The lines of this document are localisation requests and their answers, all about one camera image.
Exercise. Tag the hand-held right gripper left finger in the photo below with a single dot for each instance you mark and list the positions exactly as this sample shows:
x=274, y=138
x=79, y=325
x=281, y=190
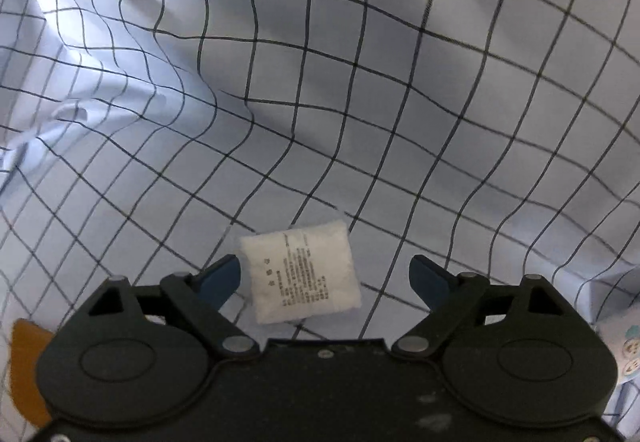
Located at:
x=217, y=279

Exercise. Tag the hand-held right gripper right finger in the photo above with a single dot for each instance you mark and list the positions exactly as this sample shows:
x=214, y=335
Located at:
x=430, y=281

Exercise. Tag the white sachet packet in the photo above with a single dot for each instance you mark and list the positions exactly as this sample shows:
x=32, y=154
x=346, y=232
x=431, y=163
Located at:
x=300, y=272

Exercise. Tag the checked bed sheet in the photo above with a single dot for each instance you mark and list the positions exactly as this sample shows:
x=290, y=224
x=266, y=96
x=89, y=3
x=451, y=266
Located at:
x=350, y=97

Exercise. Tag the cartoon printed purple-capped bottle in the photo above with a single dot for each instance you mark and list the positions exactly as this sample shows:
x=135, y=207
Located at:
x=622, y=362

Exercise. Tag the brown leather case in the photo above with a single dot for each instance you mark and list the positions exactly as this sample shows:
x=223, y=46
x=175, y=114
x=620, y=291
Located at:
x=27, y=372

